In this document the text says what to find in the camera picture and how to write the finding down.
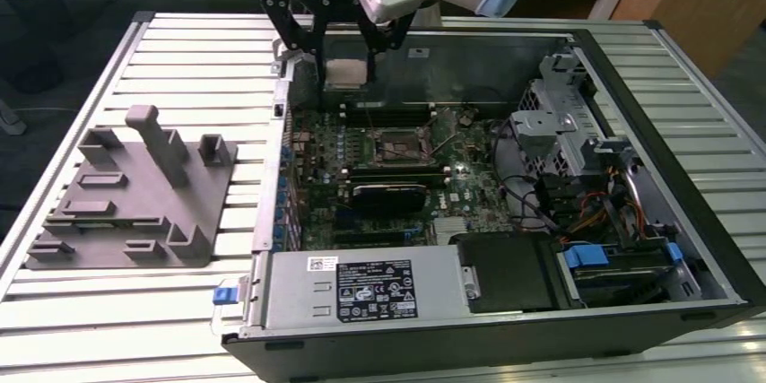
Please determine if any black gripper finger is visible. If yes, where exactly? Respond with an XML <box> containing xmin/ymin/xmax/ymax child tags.
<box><xmin>356</xmin><ymin>12</ymin><xmax>415</xmax><ymax>83</ymax></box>
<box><xmin>260</xmin><ymin>0</ymin><xmax>332</xmax><ymax>89</ymax></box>

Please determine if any silver-topped CPU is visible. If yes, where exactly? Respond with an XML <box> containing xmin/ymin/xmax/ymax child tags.
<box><xmin>325</xmin><ymin>58</ymin><xmax>367</xmax><ymax>89</ymax></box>

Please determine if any metal socket cover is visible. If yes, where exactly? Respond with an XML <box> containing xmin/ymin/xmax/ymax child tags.
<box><xmin>423</xmin><ymin>107</ymin><xmax>460</xmax><ymax>153</ymax></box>

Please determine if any CPU socket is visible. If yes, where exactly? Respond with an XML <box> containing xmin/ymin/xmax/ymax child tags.
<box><xmin>371</xmin><ymin>127</ymin><xmax>435</xmax><ymax>167</ymax></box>

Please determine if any RAM slot with white latches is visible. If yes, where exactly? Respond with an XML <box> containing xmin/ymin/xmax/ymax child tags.
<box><xmin>338</xmin><ymin>113</ymin><xmax>435</xmax><ymax>120</ymax></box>
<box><xmin>338</xmin><ymin>102</ymin><xmax>435</xmax><ymax>110</ymax></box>

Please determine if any black RAM slot row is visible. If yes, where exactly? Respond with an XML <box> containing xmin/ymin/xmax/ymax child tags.
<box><xmin>342</xmin><ymin>165</ymin><xmax>449</xmax><ymax>185</ymax></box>

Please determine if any silver disk bay cage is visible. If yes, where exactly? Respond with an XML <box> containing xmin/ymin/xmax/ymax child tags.
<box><xmin>507</xmin><ymin>53</ymin><xmax>600</xmax><ymax>178</ymax></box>

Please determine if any black graphics card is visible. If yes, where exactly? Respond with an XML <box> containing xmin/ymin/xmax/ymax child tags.
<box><xmin>348</xmin><ymin>181</ymin><xmax>429</xmax><ymax>217</ymax></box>

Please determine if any green motherboard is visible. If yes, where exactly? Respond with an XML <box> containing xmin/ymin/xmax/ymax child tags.
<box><xmin>284</xmin><ymin>104</ymin><xmax>543</xmax><ymax>252</ymax></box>

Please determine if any small silver heatsink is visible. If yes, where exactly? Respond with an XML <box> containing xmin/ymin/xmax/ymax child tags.
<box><xmin>435</xmin><ymin>215</ymin><xmax>469</xmax><ymax>237</ymax></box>

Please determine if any grey plastic parts rack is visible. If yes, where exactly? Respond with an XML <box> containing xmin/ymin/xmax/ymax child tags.
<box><xmin>24</xmin><ymin>104</ymin><xmax>240</xmax><ymax>271</ymax></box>

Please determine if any black expansion slot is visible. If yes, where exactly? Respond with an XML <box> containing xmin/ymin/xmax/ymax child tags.
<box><xmin>330</xmin><ymin>229</ymin><xmax>403</xmax><ymax>244</ymax></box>

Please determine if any grey floor stand foot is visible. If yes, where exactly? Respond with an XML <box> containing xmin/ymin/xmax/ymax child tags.
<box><xmin>0</xmin><ymin>98</ymin><xmax>26</xmax><ymax>135</ymax></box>

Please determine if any wooden cabinet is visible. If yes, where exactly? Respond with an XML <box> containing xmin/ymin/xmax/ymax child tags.
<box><xmin>612</xmin><ymin>0</ymin><xmax>766</xmax><ymax>77</ymax></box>

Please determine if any black plastic drive cover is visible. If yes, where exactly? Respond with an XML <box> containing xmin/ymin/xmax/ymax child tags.
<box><xmin>448</xmin><ymin>231</ymin><xmax>585</xmax><ymax>315</ymax></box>

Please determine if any blue disk carrier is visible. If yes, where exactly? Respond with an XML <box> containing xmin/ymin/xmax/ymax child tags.
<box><xmin>559</xmin><ymin>241</ymin><xmax>684</xmax><ymax>276</ymax></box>

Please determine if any silver power supply unit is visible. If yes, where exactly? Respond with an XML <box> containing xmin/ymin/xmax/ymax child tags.
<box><xmin>257</xmin><ymin>246</ymin><xmax>480</xmax><ymax>335</ymax></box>

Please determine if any blue case latch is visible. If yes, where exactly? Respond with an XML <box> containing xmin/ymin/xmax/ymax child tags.
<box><xmin>213</xmin><ymin>282</ymin><xmax>237</xmax><ymax>307</ymax></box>

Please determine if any black open PC case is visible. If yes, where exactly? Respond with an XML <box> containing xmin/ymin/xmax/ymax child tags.
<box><xmin>209</xmin><ymin>18</ymin><xmax>766</xmax><ymax>383</ymax></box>

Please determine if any coloured power wire bundle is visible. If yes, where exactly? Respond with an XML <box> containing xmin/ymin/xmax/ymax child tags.
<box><xmin>552</xmin><ymin>165</ymin><xmax>653</xmax><ymax>245</ymax></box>

